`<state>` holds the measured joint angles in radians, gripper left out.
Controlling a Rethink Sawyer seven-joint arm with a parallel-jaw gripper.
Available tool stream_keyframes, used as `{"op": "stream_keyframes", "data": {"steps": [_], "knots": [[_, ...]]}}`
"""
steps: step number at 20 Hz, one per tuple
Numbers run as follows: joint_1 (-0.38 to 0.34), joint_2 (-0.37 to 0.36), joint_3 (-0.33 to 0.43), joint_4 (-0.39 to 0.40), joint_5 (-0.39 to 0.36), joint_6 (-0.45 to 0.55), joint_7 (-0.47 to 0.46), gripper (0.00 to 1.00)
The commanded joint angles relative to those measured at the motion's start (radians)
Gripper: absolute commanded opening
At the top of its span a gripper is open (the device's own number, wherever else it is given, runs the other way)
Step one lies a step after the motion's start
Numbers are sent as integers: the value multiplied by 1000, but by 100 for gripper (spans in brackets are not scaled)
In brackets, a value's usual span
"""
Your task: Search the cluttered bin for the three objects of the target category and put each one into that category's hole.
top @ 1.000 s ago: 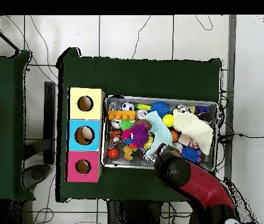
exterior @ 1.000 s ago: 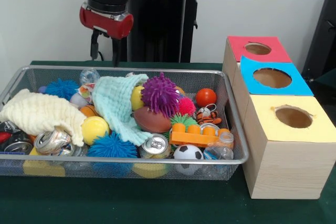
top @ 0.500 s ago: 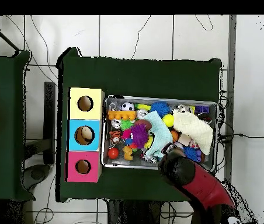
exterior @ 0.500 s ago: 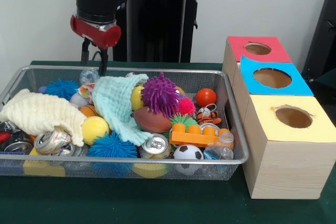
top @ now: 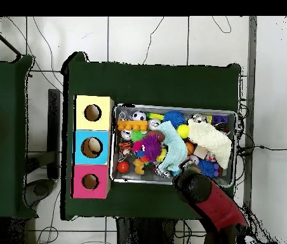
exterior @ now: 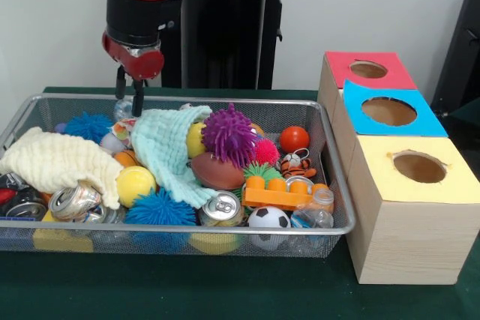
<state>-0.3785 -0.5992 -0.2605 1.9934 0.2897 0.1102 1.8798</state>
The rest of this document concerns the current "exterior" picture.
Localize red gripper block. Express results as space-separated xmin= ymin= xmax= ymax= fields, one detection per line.
xmin=101 ymin=33 xmax=166 ymax=117

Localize light teal waffle cloth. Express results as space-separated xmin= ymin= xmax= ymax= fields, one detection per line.
xmin=130 ymin=105 xmax=218 ymax=209

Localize wooden box with three holes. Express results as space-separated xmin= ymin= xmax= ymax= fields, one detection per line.
xmin=316 ymin=51 xmax=480 ymax=286

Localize blue spiky rubber ball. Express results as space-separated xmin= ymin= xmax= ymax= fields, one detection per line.
xmin=64 ymin=111 xmax=116 ymax=145
xmin=124 ymin=187 xmax=198 ymax=228

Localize yellow smooth ball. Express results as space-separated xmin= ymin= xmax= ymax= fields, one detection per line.
xmin=115 ymin=166 xmax=158 ymax=208

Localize cream waffle cloth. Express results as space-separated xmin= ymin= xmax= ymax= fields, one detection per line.
xmin=0 ymin=127 xmax=125 ymax=209

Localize purple spiky rubber ball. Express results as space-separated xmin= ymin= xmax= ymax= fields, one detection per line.
xmin=201 ymin=103 xmax=259 ymax=168

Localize brown toy football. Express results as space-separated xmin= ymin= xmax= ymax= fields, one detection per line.
xmin=190 ymin=152 xmax=247 ymax=190

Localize red smooth ball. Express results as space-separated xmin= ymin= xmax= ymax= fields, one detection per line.
xmin=279 ymin=126 xmax=311 ymax=155

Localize orange toy building block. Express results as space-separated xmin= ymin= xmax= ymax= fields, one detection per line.
xmin=241 ymin=176 xmax=333 ymax=211

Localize black and white soccer ball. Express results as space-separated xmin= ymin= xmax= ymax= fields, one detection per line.
xmin=247 ymin=205 xmax=292 ymax=250

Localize black upright panel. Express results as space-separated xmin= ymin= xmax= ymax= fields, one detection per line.
xmin=430 ymin=0 xmax=480 ymax=113

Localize dark green side table cloth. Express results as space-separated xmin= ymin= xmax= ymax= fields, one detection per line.
xmin=451 ymin=100 xmax=480 ymax=121

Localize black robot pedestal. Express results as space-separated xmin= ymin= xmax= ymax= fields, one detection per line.
xmin=160 ymin=0 xmax=302 ymax=91

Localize shallow wire mesh bin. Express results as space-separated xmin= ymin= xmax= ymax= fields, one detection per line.
xmin=0 ymin=93 xmax=356 ymax=259

